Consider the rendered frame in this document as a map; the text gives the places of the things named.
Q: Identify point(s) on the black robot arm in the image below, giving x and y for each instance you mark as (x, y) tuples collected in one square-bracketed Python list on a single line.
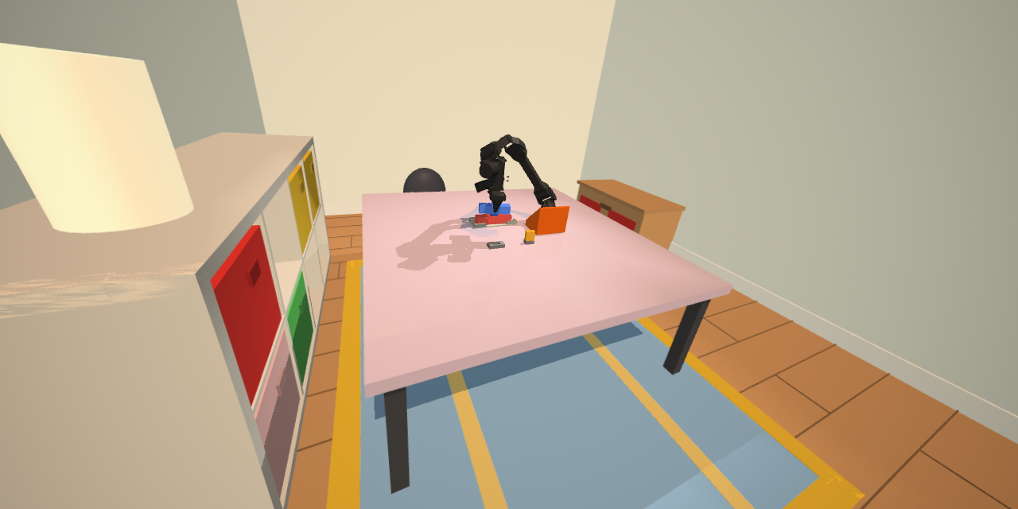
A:
[(490, 166)]

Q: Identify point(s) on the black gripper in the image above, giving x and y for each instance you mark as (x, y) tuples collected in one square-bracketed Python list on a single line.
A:
[(496, 196)]

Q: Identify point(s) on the blue bar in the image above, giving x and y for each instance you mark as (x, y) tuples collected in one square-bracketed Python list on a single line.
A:
[(487, 208)]

